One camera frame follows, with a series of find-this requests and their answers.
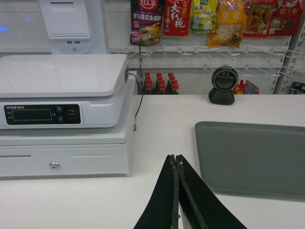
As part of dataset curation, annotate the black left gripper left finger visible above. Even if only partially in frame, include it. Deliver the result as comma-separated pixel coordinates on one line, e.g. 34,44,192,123
134,155,179,229

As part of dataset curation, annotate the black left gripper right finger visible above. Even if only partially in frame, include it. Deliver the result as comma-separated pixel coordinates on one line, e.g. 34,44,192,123
176,155,246,229

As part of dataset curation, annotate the grey metal tray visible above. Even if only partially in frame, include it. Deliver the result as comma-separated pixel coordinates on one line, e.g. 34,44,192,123
195,121,305,198

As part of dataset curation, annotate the white cash drawer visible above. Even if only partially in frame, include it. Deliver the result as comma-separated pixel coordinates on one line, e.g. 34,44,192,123
0,76,137,179

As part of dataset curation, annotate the red pouch packet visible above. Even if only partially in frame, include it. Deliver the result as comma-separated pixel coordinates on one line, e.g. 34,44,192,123
233,80,260,94

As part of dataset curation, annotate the black barcode scanner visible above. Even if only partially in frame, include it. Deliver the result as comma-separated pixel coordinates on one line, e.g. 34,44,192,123
208,66,238,105

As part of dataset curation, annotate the white electronic scale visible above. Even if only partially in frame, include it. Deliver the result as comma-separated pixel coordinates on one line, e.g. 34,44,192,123
0,54,136,130

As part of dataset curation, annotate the yellow snack packet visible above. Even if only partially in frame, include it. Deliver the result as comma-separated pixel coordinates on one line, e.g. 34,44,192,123
208,0,247,49

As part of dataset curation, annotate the green yellow seasoning packet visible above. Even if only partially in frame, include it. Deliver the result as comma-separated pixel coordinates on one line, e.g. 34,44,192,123
191,0,218,33

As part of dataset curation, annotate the purple seasoning packet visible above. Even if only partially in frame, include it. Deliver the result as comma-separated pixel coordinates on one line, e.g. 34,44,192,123
130,0,165,46

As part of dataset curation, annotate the red seasoning packet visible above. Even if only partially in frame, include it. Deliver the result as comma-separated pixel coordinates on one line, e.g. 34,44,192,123
162,0,191,37

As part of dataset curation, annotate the white receipt printer stand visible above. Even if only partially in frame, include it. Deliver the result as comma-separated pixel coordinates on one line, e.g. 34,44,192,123
38,0,110,54

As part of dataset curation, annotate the red dried chili packet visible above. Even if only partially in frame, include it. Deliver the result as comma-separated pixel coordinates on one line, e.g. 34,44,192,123
244,0,278,38

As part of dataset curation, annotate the black scale power cable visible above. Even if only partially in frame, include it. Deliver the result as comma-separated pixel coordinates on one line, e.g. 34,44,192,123
128,73,144,132

